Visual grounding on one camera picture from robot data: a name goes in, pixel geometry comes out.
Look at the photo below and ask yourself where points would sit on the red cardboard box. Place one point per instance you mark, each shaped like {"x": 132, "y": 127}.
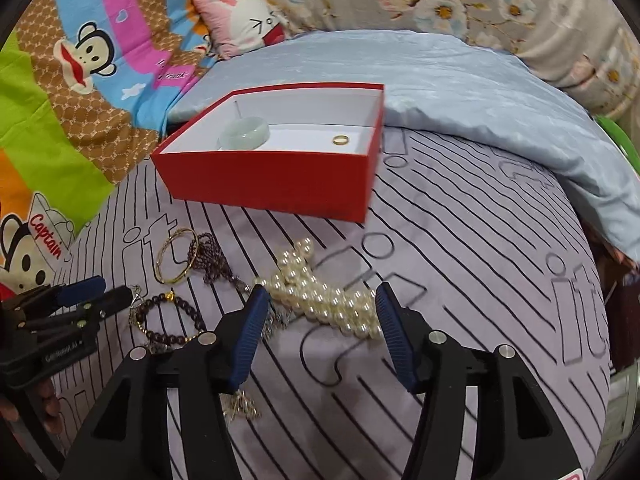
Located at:
{"x": 260, "y": 185}

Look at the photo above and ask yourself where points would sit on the pink cartoon cushion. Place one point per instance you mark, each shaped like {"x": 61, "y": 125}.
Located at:
{"x": 240, "y": 20}

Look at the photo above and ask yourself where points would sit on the person's left hand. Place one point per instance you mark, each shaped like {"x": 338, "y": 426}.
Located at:
{"x": 49, "y": 405}

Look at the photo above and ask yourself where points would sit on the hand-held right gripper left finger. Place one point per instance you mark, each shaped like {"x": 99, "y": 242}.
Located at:
{"x": 249, "y": 332}

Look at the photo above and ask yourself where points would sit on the colourful cartoon monkey blanket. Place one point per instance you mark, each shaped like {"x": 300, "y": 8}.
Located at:
{"x": 100, "y": 85}

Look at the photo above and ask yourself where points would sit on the light blue blanket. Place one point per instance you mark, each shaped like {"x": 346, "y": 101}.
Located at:
{"x": 450, "y": 90}

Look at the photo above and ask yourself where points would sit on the pale green jade bangle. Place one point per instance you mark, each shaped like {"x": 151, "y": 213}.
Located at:
{"x": 250, "y": 136}

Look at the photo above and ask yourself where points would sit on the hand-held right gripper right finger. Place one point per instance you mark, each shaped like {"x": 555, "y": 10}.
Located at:
{"x": 395, "y": 332}

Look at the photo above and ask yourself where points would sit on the thin gold bangle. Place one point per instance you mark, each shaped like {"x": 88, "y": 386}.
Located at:
{"x": 159, "y": 260}

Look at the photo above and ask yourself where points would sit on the grey striped bed sheet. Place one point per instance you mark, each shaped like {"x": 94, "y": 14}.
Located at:
{"x": 450, "y": 260}

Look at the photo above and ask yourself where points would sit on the green plastic object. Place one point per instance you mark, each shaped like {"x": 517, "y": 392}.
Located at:
{"x": 622, "y": 137}

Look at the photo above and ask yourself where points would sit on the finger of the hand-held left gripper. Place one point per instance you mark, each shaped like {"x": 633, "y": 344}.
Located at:
{"x": 85, "y": 290}
{"x": 107, "y": 302}

